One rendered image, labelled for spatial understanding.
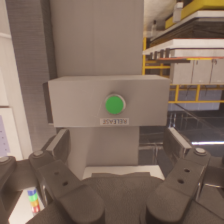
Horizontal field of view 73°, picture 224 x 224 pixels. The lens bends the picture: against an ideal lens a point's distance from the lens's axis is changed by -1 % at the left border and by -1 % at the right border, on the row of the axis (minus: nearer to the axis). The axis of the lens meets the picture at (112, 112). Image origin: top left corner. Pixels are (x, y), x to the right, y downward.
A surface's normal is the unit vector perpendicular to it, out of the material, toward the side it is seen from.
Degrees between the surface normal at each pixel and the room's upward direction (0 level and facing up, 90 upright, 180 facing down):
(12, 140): 90
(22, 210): 90
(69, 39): 90
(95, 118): 90
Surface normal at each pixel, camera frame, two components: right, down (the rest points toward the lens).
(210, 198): -0.01, -0.95
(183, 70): 0.00, 0.30
